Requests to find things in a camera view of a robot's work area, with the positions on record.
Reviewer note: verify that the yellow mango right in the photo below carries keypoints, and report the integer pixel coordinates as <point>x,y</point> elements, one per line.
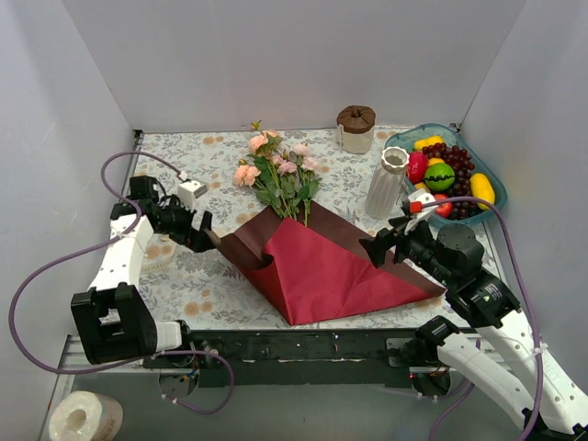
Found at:
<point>481,188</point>

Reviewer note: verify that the cream ribbon gold lettering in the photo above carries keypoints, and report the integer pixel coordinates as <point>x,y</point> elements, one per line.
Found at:
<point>158,255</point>

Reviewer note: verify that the dark purple grape bunch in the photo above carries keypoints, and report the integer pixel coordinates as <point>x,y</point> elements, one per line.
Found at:
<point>460,160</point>

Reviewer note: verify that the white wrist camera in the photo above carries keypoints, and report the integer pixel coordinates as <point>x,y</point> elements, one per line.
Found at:
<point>188,193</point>
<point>414,208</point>

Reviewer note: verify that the brown and white jar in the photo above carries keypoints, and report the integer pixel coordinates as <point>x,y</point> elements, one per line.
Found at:
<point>355,128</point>

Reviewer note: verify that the teal plastic fruit basket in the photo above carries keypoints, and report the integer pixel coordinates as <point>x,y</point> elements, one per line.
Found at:
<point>406,139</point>

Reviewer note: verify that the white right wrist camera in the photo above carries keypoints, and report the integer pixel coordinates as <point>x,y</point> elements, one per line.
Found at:
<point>414,208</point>

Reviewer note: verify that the white toilet paper roll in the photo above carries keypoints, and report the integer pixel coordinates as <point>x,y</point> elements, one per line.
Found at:
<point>87,416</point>

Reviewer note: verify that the white ribbed ceramic vase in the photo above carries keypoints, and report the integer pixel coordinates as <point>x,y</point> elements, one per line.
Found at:
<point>386,183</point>

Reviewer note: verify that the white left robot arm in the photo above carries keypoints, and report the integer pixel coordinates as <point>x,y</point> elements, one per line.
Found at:
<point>111,318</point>

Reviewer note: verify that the red paper bouquet wrap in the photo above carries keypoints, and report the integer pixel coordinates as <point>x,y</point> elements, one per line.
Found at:
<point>319,271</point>

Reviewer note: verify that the green toy watermelon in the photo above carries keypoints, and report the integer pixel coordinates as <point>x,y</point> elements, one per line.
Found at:
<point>439,177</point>

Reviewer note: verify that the red dragon fruit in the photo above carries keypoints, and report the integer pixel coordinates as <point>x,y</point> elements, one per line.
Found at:
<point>417,166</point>

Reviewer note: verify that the small yellow lemon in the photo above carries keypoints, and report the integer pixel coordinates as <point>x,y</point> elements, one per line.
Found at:
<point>422,186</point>

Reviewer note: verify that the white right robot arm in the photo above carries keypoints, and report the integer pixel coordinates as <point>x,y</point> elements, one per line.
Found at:
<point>530,386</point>

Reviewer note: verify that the pink artificial flower bunch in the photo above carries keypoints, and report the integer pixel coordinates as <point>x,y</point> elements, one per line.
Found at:
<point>283,178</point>

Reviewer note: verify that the aluminium frame rail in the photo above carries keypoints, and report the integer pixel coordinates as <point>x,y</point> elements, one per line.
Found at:
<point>192,382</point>

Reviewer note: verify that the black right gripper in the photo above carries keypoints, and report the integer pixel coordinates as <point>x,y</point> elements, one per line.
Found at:
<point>391,243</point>

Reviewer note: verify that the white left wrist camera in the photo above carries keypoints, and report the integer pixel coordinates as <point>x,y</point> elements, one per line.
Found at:
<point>188,193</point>

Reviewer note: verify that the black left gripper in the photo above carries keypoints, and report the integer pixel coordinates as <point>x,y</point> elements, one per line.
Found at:
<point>191,226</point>

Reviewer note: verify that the yellow fruit back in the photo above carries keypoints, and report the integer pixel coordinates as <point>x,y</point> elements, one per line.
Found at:
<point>427,142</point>

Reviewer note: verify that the red apple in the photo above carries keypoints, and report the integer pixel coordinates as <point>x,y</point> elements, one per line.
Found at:
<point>445,209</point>

